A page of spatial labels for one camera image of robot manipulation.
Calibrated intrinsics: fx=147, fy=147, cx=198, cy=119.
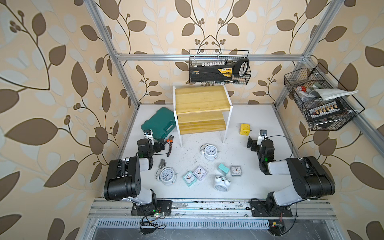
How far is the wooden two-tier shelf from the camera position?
0.75 m

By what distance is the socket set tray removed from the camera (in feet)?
2.14

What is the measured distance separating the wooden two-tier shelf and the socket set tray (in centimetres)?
40
